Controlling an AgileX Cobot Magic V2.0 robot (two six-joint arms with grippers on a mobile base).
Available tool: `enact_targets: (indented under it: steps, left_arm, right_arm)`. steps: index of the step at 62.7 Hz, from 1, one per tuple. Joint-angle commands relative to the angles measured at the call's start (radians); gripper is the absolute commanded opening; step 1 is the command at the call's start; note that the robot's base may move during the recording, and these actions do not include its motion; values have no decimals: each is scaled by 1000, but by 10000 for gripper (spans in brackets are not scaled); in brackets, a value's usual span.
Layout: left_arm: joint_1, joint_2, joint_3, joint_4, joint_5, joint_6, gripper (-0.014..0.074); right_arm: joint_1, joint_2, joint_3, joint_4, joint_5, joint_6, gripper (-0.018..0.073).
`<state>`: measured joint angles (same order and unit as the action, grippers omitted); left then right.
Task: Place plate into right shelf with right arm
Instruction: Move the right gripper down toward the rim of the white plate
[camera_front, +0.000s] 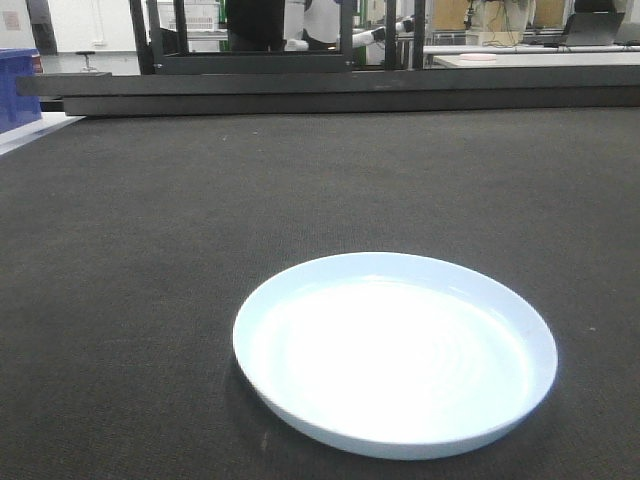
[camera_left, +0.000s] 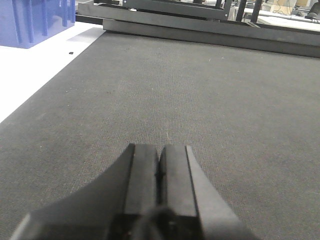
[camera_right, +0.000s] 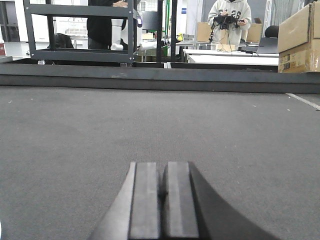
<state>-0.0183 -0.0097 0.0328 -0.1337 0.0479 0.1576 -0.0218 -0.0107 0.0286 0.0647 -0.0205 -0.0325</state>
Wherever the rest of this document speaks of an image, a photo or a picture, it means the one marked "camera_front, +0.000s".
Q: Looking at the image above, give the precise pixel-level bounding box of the pink plate on table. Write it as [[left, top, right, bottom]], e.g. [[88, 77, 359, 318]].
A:
[[459, 53, 497, 62]]

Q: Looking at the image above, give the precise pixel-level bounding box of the white background table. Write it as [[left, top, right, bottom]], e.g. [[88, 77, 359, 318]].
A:
[[423, 45, 639, 68]]

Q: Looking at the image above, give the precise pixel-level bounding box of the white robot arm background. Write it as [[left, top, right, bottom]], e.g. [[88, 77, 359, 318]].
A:
[[302, 0, 386, 51]]

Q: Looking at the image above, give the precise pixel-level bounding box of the blue plastic crate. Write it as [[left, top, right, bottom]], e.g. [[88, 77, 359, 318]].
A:
[[0, 48, 41, 133]]

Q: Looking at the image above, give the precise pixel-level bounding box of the light blue round plate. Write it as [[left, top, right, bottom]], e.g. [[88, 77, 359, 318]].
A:
[[232, 252, 559, 460]]

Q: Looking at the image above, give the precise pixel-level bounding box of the grey laptop computer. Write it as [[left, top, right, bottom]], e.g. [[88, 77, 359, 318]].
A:
[[542, 12, 624, 47]]

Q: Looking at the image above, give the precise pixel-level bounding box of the person in black clothes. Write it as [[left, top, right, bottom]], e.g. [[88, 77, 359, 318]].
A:
[[225, 0, 285, 52]]

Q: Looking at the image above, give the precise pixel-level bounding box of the black metal frame rack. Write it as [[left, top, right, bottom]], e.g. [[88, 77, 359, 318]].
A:
[[129, 1, 425, 75]]

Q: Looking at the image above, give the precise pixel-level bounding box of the black stool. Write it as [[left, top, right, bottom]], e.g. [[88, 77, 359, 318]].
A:
[[75, 50, 98, 73]]

